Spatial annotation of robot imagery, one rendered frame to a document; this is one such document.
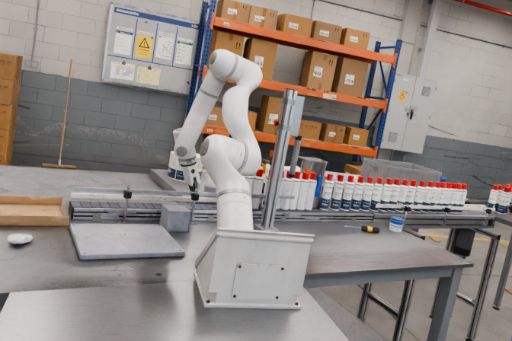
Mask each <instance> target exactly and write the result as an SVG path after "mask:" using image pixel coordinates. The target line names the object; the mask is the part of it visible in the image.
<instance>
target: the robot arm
mask: <svg viewBox="0 0 512 341"><path fill-rule="evenodd" d="M262 78H263V75H262V71H261V69H260V67H259V66H258V65H256V64H255V63H253V62H251V61H249V60H247V59H245V58H243V57H241V56H238V55H236V54H234V53H231V52H229V51H228V50H225V49H217V50H215V51H214V52H213V53H212V55H211V56H210V60H209V70H208V72H207V74H206V76H205V78H204V80H203V83H202V85H201V86H200V89H199V91H198V93H197V96H196V97H195V99H194V102H193V104H192V106H191V109H190V111H189V114H188V115H187V118H186V120H185V122H184V125H183V127H182V128H179V129H176V130H174V131H173V135H174V142H175V145H174V153H175V155H176V156H177V157H178V162H179V164H180V165H181V166H182V169H183V175H184V180H185V182H186V183H187V184H188V186H189V189H190V192H194V191H195V189H196V188H198V187H197V183H198V184H200V176H199V172H198V169H197V166H196V163H197V155H196V151H195V144H196V142H197V140H198V138H199V136H200V134H201V132H202V130H203V127H204V126H205V124H206V121H207V119H208V117H209V115H210V113H211V111H212V109H213V107H214V105H215V103H216V101H217V99H218V97H219V95H220V93H221V91H222V89H223V86H224V84H225V83H226V81H227V80H228V79H231V80H233V81H235V82H236V84H237V86H235V87H233V88H230V89H228V90H227V92H225V94H224V96H223V99H222V119H223V122H224V125H225V127H226V128H227V130H228V131H229V133H230V135H231V136H232V138H229V137H227V136H224V135H217V134H215V135H210V136H208V137H206V138H205V139H204V141H203V143H202V145H201V147H200V160H201V162H202V165H203V167H204V169H205V170H206V172H207V173H208V174H209V176H210V178H211V179H212V181H213V182H214V183H215V185H216V201H217V228H237V229H248V230H254V229H253V215H252V201H251V187H250V185H249V183H248V181H247V180H246V179H245V178H244V177H243V176H251V175H253V174H255V173H256V172H257V171H258V169H259V167H260V166H261V151H260V149H259V146H258V143H257V140H256V138H255V137H254V133H253V132H252V130H251V127H250V125H249V122H248V98H249V95H250V93H251V92H252V91H253V90H254V89H256V88H257V87H258V86H259V85H260V84H261V81H262Z"/></svg>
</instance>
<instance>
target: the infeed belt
mask: <svg viewBox="0 0 512 341"><path fill-rule="evenodd" d="M70 203H71V205H72V207H73V208H105V209H124V206H125V202H86V201H80V202H79V201H70ZM162 204H166V203H141V202H135V203H133V202H128V205H127V208H128V209H162ZM172 205H184V206H186V207H187V208H188V209H189V210H192V205H193V204H172ZM194 210H216V211H217V205H198V204H195V208H194ZM252 211H253V212H261V206H259V207H258V210H253V209H252ZM276 212H326V211H322V210H320V209H319V208H312V211H306V210H304V211H299V210H289V209H288V210H287V211H284V210H281V209H279V210H276ZM327 213H364V214H373V213H372V212H362V211H360V210H359V212H353V211H351V210H349V212H344V211H341V210H340V209H339V211H338V212H335V211H331V210H330V208H328V211H327Z"/></svg>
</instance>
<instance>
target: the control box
mask: <svg viewBox="0 0 512 341"><path fill-rule="evenodd" d="M295 101H296V102H295V105H294V106H295V110H294V114H293V121H292V125H291V127H290V136H294V137H298V134H299V127H300V123H301V119H302V111H303V107H304V103H305V97H301V96H297V98H296V100H295Z"/></svg>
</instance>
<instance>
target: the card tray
mask: <svg viewBox="0 0 512 341"><path fill-rule="evenodd" d="M0 226H69V216H65V214H64V211H63V209H62V197H55V196H6V195H0Z"/></svg>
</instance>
